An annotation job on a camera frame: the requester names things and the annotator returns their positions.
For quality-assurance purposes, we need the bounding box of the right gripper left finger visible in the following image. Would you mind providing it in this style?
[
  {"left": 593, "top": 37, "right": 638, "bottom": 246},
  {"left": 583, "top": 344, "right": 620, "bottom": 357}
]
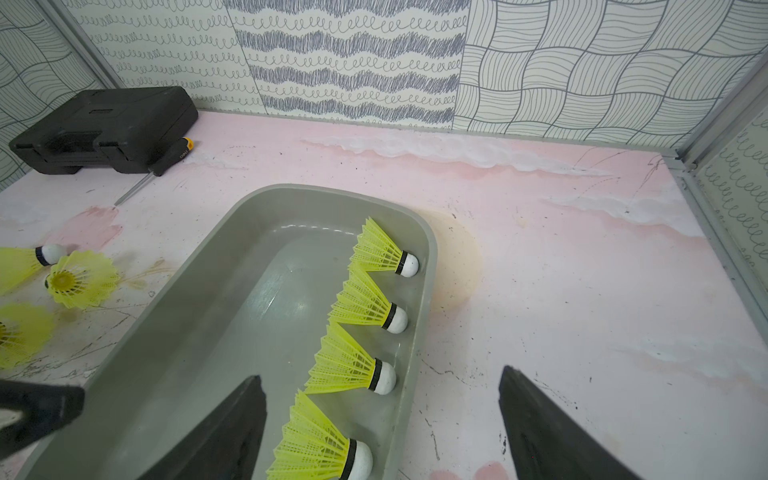
[{"left": 141, "top": 375, "right": 267, "bottom": 479}]

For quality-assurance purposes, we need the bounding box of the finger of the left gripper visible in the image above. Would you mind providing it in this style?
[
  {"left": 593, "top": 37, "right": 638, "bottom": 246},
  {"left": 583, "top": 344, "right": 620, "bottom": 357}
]
[{"left": 1, "top": 380, "right": 86, "bottom": 460}]

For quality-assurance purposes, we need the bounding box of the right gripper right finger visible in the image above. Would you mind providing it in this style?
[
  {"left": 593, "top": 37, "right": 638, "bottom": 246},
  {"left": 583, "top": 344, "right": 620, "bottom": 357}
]
[{"left": 499, "top": 366, "right": 639, "bottom": 480}]

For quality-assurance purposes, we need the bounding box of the yellow shuttlecock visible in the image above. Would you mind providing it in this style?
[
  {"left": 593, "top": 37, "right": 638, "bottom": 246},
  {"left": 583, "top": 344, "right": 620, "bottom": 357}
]
[
  {"left": 1, "top": 303, "right": 55, "bottom": 369},
  {"left": 350, "top": 217, "right": 420, "bottom": 278},
  {"left": 0, "top": 244, "right": 67, "bottom": 295},
  {"left": 329, "top": 263, "right": 409, "bottom": 334},
  {"left": 266, "top": 390, "right": 373, "bottom": 479},
  {"left": 304, "top": 322, "right": 397, "bottom": 396},
  {"left": 44, "top": 250, "right": 120, "bottom": 309}
]

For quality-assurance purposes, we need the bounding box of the grey plastic storage box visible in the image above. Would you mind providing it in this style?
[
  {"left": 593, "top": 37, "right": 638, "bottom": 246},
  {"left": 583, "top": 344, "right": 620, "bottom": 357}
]
[{"left": 20, "top": 184, "right": 438, "bottom": 479}]

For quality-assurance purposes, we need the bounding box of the black plastic tool case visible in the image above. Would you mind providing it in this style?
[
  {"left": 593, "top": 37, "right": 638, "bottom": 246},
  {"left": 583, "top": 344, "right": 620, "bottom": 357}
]
[{"left": 8, "top": 86, "right": 199, "bottom": 175}]

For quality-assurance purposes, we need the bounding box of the black handled screwdriver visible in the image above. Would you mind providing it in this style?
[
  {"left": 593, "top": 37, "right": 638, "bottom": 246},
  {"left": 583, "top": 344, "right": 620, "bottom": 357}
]
[{"left": 114, "top": 137, "right": 195, "bottom": 207}]

